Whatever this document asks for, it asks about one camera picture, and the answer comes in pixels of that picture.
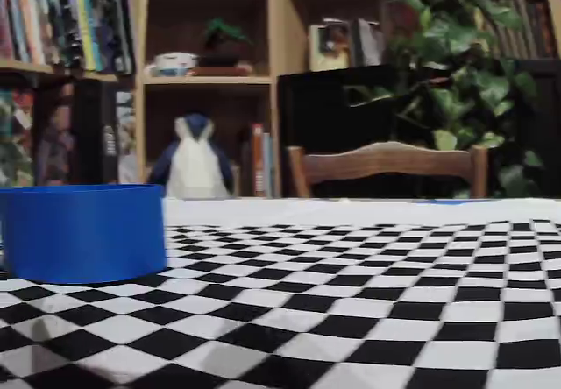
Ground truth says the blue round box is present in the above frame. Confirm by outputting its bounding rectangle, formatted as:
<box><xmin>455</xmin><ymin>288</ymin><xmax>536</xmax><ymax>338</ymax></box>
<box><xmin>0</xmin><ymin>183</ymin><xmax>167</xmax><ymax>286</ymax></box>

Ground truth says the light blue book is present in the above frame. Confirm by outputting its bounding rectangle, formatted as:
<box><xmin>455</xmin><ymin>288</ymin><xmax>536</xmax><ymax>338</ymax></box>
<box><xmin>264</xmin><ymin>131</ymin><xmax>276</xmax><ymax>198</ymax></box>

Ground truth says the dark cabinet insert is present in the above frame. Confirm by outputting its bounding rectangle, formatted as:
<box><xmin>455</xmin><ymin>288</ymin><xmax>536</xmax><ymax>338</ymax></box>
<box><xmin>277</xmin><ymin>58</ymin><xmax>561</xmax><ymax>200</ymax></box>

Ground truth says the blue white penguin figure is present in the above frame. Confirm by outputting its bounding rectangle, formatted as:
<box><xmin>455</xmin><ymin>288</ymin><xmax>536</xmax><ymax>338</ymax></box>
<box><xmin>148</xmin><ymin>114</ymin><xmax>236</xmax><ymax>201</ymax></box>

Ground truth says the brown wooden chair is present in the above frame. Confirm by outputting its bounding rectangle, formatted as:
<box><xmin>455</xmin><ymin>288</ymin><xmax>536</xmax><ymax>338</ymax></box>
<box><xmin>287</xmin><ymin>141</ymin><xmax>490</xmax><ymax>200</ymax></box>

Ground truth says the brown flat base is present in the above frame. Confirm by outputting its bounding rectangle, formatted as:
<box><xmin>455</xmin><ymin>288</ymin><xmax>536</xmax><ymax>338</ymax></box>
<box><xmin>188</xmin><ymin>64</ymin><xmax>256</xmax><ymax>77</ymax></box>

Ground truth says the book with photo cover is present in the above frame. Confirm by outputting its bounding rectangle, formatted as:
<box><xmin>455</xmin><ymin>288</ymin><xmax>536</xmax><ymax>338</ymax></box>
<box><xmin>309</xmin><ymin>23</ymin><xmax>352</xmax><ymax>71</ymax></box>

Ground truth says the light wooden bookshelf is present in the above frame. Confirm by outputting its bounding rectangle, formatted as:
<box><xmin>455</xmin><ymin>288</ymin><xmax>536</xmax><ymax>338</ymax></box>
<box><xmin>0</xmin><ymin>0</ymin><xmax>561</xmax><ymax>200</ymax></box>

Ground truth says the black white checkerboard sheet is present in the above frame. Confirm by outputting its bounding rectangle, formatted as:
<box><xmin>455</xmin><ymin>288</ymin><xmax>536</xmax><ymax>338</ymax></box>
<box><xmin>0</xmin><ymin>196</ymin><xmax>561</xmax><ymax>389</ymax></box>

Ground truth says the small bonsai model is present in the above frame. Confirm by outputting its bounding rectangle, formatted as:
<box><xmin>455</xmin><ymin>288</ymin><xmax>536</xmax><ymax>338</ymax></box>
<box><xmin>199</xmin><ymin>17</ymin><xmax>255</xmax><ymax>68</ymax></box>

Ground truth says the white patterned bowl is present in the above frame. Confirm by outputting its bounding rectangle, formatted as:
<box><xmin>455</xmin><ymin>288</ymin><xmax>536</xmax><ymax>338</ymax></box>
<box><xmin>146</xmin><ymin>52</ymin><xmax>198</xmax><ymax>77</ymax></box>

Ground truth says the black book white lettering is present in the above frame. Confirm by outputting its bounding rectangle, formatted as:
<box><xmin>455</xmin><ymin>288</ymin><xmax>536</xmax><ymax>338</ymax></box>
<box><xmin>72</xmin><ymin>80</ymin><xmax>120</xmax><ymax>184</ymax></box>

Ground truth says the green leafy houseplant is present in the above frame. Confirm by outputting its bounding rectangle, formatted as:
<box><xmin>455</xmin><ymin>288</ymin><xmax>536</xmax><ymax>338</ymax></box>
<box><xmin>345</xmin><ymin>0</ymin><xmax>561</xmax><ymax>200</ymax></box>

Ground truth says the yellow green book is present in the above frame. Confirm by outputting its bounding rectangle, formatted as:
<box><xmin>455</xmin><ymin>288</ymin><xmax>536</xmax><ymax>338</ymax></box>
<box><xmin>73</xmin><ymin>0</ymin><xmax>96</xmax><ymax>73</ymax></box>

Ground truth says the tan book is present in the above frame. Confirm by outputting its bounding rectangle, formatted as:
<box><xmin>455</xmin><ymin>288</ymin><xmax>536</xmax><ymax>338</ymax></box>
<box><xmin>515</xmin><ymin>0</ymin><xmax>534</xmax><ymax>60</ymax></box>

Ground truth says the orange spine book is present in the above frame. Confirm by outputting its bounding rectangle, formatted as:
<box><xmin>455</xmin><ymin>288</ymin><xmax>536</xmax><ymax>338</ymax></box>
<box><xmin>16</xmin><ymin>0</ymin><xmax>45</xmax><ymax>64</ymax></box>

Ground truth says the reddish brown book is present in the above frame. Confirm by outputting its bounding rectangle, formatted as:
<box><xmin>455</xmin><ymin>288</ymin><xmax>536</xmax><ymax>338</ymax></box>
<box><xmin>543</xmin><ymin>2</ymin><xmax>557</xmax><ymax>60</ymax></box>

